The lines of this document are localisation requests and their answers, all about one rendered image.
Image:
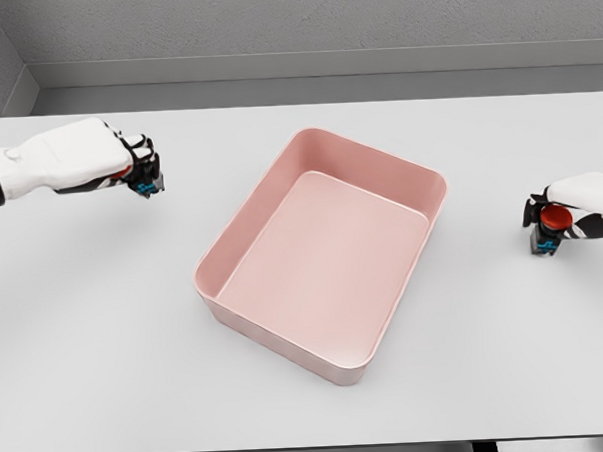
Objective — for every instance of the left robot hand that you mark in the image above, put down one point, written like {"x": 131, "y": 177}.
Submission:
{"x": 85, "y": 148}

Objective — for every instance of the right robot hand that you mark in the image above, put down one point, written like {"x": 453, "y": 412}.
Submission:
{"x": 583, "y": 193}

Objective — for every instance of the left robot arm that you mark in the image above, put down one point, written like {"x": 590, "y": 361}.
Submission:
{"x": 9, "y": 169}

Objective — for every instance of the pink rectangular basket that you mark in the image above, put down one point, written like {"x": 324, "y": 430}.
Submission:
{"x": 323, "y": 265}

